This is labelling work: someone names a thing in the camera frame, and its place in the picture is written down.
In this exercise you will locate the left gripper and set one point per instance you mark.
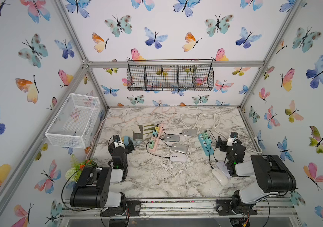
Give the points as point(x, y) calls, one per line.
point(116, 146)

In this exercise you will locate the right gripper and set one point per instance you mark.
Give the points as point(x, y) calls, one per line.
point(239, 143)

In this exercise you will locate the black charging cable white mouse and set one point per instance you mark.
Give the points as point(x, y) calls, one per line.
point(154, 152)

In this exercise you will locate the green charger plug front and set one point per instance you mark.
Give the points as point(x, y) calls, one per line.
point(152, 144)

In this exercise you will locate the silver mouse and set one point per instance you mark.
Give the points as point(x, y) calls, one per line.
point(189, 132)
point(179, 148)
point(172, 138)

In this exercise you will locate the white wireless mouse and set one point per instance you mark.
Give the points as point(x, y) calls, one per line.
point(178, 157)

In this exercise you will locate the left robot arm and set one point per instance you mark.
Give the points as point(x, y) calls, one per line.
point(92, 189)

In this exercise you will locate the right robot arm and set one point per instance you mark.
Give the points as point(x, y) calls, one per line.
point(272, 175)

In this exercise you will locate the lavender mouse right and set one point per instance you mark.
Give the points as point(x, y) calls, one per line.
point(222, 166)

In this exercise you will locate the white mouse right front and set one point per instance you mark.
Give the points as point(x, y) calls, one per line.
point(220, 177)

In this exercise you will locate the blue round object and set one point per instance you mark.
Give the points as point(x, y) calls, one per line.
point(127, 140)

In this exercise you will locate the teal power strip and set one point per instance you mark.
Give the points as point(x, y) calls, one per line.
point(205, 140)

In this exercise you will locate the pink power strip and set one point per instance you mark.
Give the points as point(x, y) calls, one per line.
point(156, 136)

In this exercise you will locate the artificial potted plant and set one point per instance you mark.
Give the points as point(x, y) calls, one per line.
point(73, 174)

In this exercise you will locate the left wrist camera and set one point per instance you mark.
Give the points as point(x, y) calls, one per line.
point(117, 140)

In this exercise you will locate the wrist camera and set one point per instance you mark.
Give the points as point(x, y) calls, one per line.
point(117, 140)
point(232, 138)

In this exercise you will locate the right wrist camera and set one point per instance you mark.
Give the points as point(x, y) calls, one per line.
point(232, 138)

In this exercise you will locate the white mesh wall basket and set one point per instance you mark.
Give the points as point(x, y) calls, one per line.
point(74, 122)

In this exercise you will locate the aluminium front rail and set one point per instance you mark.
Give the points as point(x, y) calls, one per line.
point(207, 208)

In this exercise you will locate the black wire wall basket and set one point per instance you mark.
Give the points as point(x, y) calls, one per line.
point(170, 75)

